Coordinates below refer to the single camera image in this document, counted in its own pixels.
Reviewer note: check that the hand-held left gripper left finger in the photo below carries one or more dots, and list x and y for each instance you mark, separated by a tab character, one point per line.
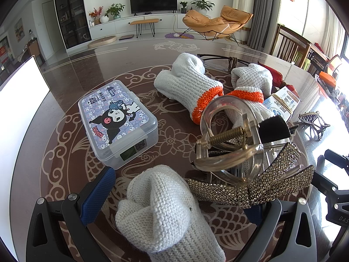
99	193

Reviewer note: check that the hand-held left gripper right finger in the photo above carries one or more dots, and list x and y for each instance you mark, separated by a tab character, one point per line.
255	215

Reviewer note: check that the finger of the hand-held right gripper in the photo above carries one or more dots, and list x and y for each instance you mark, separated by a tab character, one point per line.
335	161
324	184

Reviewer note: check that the rhinestone hair claw clip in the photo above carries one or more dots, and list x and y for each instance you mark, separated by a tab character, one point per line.
231	193

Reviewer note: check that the blue white ointment box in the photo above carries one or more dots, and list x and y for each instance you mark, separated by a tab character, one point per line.
283	106

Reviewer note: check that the clear cartoon lid plastic box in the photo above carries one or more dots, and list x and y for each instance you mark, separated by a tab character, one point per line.
117	114

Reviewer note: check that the orange box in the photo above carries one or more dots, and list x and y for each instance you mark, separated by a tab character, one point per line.
328	77

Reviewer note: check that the grey orange chair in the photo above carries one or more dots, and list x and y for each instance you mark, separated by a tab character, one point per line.
335	61

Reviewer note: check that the red snack packet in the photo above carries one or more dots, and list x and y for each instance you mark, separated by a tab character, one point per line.
278	79

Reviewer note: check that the dark wooden slatted chair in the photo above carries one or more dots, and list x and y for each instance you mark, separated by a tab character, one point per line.
286	41

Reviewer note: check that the round beige floor cushion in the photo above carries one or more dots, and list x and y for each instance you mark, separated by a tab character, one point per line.
102	41

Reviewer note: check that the dark floor scale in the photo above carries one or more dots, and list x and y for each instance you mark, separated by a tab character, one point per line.
126	36

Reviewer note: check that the grey curtain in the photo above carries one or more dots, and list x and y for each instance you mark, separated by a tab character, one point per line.
261	13

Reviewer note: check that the white television cabinet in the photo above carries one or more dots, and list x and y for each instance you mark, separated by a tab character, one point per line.
109	27

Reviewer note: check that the white round vase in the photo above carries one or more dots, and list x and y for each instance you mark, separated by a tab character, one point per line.
104	19

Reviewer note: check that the purple floor mat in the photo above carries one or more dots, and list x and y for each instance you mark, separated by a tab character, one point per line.
174	36

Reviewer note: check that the wooden bench with black legs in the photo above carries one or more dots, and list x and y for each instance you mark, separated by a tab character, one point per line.
144	21

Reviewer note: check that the red flower arrangement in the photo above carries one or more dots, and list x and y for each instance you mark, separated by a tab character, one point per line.
95	13

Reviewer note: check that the black glass display cabinet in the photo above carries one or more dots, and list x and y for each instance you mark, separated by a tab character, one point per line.
72	11

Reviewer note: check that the orange lounge chair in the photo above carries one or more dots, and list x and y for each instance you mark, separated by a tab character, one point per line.
199	21

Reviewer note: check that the black flat television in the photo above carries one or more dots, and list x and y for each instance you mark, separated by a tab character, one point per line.
152	1

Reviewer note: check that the large leafy potted plant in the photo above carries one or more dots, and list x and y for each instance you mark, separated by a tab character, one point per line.
201	4

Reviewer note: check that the small green potted plant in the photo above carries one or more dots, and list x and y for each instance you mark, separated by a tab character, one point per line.
183	5

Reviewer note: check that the black frame eyeglasses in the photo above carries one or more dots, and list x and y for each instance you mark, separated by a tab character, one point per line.
212	56

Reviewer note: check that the framed wall painting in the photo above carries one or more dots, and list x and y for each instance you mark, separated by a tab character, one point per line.
19	30

